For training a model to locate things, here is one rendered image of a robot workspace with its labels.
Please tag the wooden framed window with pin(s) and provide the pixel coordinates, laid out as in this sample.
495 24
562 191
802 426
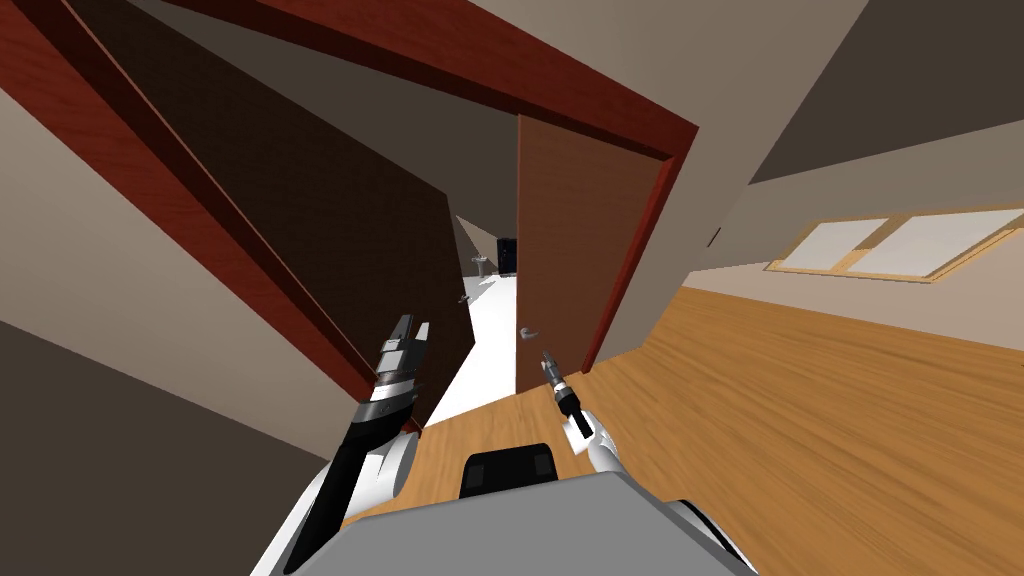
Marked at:
904 244

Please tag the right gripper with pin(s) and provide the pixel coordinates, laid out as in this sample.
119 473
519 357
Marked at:
554 373

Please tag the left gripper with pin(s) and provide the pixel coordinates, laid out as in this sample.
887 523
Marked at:
400 364

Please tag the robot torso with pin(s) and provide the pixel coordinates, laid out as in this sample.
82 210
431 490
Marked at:
528 528

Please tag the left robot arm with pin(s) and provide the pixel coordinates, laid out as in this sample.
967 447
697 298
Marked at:
352 456

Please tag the black appliance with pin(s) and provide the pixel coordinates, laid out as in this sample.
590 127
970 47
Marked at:
507 256

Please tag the grey sink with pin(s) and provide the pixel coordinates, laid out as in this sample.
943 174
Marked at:
480 264

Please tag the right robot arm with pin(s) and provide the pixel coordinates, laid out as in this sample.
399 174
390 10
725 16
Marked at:
578 418

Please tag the dark brown door leaf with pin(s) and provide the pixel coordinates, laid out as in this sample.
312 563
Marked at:
320 208

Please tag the reddish brown door leaf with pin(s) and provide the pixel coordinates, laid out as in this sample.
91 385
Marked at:
580 248

